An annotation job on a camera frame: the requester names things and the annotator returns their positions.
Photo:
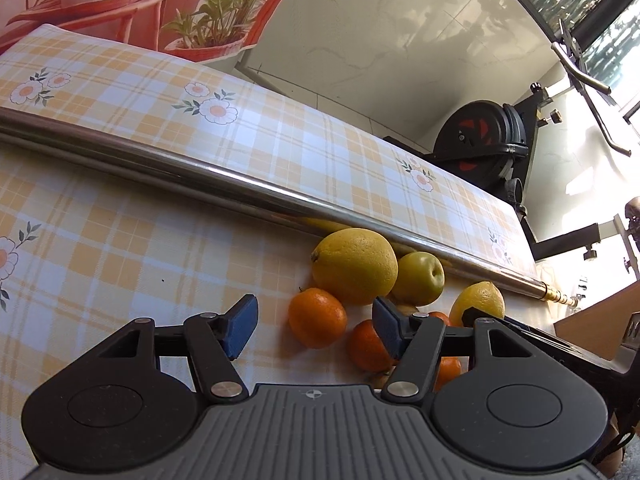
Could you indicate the small yellow lemon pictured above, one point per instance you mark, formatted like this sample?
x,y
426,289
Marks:
x,y
480,300

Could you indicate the green apple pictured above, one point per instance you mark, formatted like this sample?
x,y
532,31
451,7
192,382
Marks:
x,y
417,277

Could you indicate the black exercise bike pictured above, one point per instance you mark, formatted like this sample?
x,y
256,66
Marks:
x,y
480,130

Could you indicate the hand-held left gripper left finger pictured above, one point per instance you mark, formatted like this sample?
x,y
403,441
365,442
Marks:
x,y
239,322

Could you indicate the shiny metal pole brass tip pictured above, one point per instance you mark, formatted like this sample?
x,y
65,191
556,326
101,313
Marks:
x,y
300,200

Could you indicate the wooden cabinet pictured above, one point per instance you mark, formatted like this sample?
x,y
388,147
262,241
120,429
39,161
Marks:
x,y
600,320

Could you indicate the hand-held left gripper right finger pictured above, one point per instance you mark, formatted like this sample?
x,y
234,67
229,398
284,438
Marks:
x,y
386,325

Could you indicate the yellow checkered floral tablecloth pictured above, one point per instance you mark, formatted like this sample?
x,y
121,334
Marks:
x,y
150,240

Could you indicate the plant print wall poster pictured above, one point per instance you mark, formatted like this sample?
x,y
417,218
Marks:
x,y
100,0

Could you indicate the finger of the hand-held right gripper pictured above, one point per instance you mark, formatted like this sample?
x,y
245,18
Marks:
x,y
525,327

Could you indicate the large yellow lemon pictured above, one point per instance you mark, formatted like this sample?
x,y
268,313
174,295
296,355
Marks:
x,y
355,265

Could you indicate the dull metal pole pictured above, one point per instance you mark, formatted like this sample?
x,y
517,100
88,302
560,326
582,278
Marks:
x,y
125,162

